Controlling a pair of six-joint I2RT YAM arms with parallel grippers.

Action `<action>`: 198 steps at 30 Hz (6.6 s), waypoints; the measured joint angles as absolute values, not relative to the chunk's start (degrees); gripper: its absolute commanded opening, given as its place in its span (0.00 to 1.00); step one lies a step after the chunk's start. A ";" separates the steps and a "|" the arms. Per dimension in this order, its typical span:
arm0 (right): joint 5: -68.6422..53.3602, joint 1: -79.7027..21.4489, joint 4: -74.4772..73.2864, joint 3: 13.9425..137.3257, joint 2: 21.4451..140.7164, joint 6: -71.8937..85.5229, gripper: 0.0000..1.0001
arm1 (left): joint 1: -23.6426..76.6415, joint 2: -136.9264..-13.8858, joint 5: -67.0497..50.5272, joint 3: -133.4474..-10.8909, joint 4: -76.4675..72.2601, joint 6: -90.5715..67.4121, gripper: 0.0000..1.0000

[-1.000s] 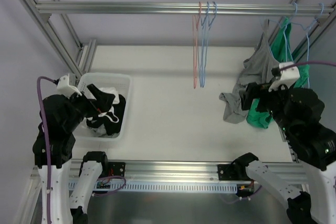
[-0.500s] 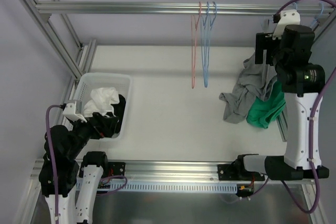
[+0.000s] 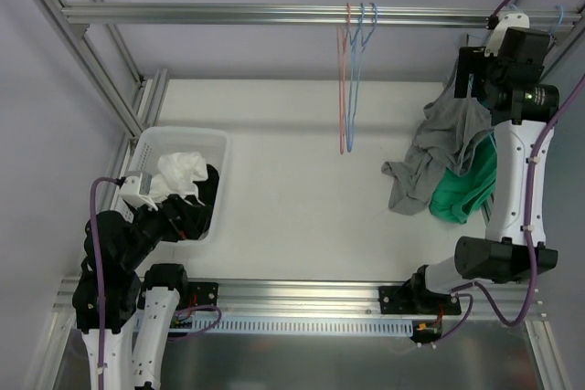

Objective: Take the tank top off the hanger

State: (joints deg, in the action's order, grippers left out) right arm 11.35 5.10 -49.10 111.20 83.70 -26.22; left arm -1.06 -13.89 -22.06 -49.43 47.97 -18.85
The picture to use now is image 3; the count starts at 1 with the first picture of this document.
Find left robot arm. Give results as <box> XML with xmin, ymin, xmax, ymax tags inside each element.
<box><xmin>72</xmin><ymin>195</ymin><xmax>222</xmax><ymax>389</ymax></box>

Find black tank top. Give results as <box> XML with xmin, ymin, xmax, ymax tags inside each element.
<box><xmin>185</xmin><ymin>164</ymin><xmax>219</xmax><ymax>207</ymax></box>

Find white slotted cable duct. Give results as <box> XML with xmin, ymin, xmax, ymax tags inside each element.
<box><xmin>170</xmin><ymin>313</ymin><xmax>414</xmax><ymax>338</ymax></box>

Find dark grey tank top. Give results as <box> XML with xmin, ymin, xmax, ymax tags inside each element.
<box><xmin>381</xmin><ymin>68</ymin><xmax>492</xmax><ymax>216</ymax></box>

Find white plastic basket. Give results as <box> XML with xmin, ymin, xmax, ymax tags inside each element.
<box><xmin>120</xmin><ymin>127</ymin><xmax>230</xmax><ymax>246</ymax></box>

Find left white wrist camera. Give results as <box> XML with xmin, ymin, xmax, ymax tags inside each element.
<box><xmin>119</xmin><ymin>171</ymin><xmax>159</xmax><ymax>213</ymax></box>

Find green tank top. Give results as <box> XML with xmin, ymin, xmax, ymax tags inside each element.
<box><xmin>429</xmin><ymin>134</ymin><xmax>497</xmax><ymax>225</ymax></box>

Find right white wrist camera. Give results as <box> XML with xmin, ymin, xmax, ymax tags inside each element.
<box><xmin>484</xmin><ymin>10</ymin><xmax>530</xmax><ymax>58</ymax></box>

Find pink hanger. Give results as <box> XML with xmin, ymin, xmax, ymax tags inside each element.
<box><xmin>336</xmin><ymin>3</ymin><xmax>351</xmax><ymax>155</ymax></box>

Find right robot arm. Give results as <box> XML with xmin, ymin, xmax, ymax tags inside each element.
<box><xmin>403</xmin><ymin>26</ymin><xmax>559</xmax><ymax>326</ymax></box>

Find aluminium hanging rail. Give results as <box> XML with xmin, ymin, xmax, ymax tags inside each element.
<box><xmin>61</xmin><ymin>1</ymin><xmax>584</xmax><ymax>31</ymax></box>

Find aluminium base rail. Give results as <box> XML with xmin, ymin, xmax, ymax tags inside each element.
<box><xmin>52</xmin><ymin>278</ymin><xmax>548</xmax><ymax>321</ymax></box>

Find aluminium frame posts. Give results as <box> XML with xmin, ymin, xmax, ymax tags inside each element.
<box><xmin>0</xmin><ymin>0</ymin><xmax>170</xmax><ymax>167</ymax></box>

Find white tank top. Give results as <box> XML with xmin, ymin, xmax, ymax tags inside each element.
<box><xmin>149</xmin><ymin>152</ymin><xmax>209</xmax><ymax>203</ymax></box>

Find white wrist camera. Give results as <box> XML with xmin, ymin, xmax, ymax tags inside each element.
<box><xmin>119</xmin><ymin>171</ymin><xmax>159</xmax><ymax>213</ymax></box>
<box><xmin>484</xmin><ymin>10</ymin><xmax>530</xmax><ymax>58</ymax></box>

